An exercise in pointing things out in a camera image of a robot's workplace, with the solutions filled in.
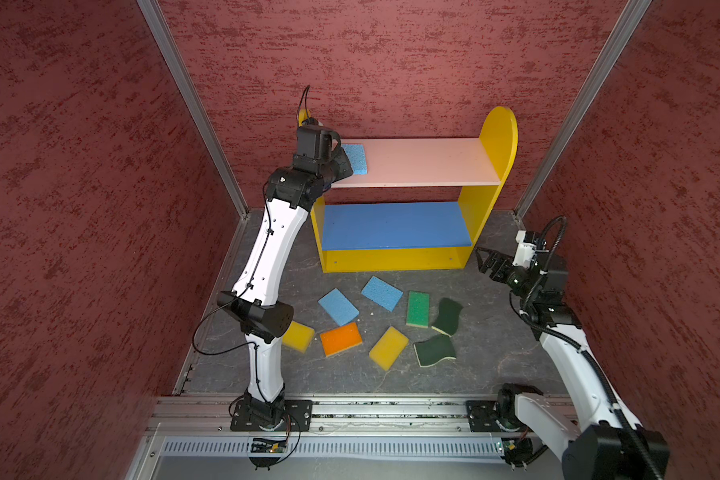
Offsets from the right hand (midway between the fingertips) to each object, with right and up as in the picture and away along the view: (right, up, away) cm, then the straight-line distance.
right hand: (483, 256), depth 80 cm
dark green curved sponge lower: (-13, -28, +5) cm, 31 cm away
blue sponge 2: (-27, -13, +16) cm, 34 cm away
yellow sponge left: (-53, -25, +10) cm, 60 cm away
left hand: (-38, +23, -6) cm, 45 cm away
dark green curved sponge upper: (-6, -21, +13) cm, 25 cm away
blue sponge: (-41, -17, +13) cm, 46 cm away
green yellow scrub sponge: (-16, -18, +13) cm, 27 cm away
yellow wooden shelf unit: (-12, +20, +42) cm, 48 cm away
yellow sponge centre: (-25, -28, +6) cm, 38 cm away
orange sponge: (-40, -25, +6) cm, 47 cm away
